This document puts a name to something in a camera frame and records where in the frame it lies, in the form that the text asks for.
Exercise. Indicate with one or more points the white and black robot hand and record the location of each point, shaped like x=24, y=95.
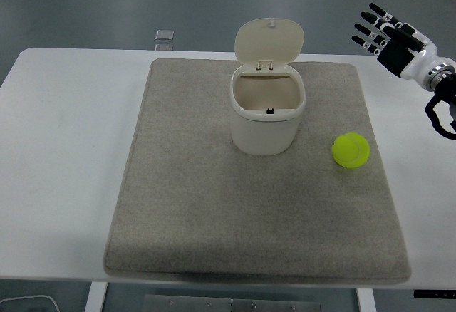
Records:
x=418, y=59

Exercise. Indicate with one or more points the yellow-green tennis ball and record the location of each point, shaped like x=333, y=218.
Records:
x=351, y=150

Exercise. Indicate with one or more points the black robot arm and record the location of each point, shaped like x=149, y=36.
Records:
x=443, y=89

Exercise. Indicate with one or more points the cream bin with hinged lid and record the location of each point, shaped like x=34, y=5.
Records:
x=263, y=134

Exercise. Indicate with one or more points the black table control panel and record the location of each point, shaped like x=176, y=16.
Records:
x=434, y=293

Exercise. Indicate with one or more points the beige felt mat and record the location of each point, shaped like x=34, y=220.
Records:
x=221, y=201

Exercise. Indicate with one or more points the white table leg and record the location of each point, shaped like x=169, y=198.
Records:
x=365, y=301
x=96, y=297

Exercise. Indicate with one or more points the small metal floor plate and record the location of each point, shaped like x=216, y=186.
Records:
x=163, y=46
x=164, y=35

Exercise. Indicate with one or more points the grey metal plate with screws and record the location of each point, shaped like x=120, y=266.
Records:
x=199, y=305

